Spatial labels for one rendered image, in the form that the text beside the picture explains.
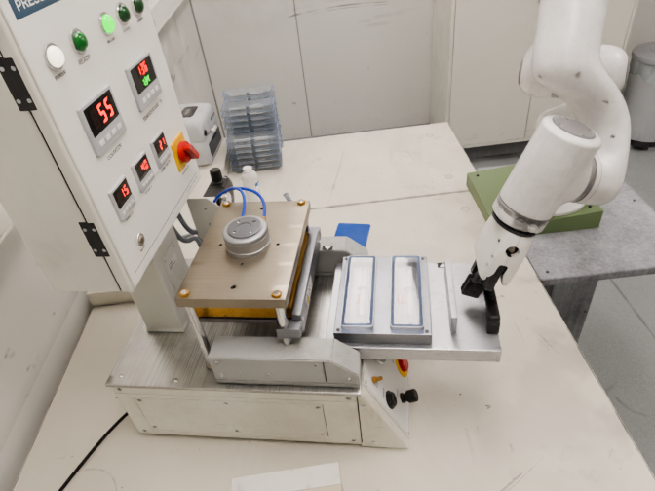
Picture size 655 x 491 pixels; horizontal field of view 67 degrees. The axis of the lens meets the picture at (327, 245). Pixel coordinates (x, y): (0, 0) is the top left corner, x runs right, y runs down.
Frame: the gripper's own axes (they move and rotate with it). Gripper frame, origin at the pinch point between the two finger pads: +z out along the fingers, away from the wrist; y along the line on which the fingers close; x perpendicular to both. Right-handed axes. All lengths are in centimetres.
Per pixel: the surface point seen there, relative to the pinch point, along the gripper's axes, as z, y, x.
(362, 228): 33, 52, 14
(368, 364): 15.8, -9.9, 13.9
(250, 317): 11.1, -9.9, 36.4
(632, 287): 65, 105, -117
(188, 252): 45, 36, 60
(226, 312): 11.0, -10.2, 40.4
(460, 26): 10, 218, -24
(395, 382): 23.3, -6.6, 6.3
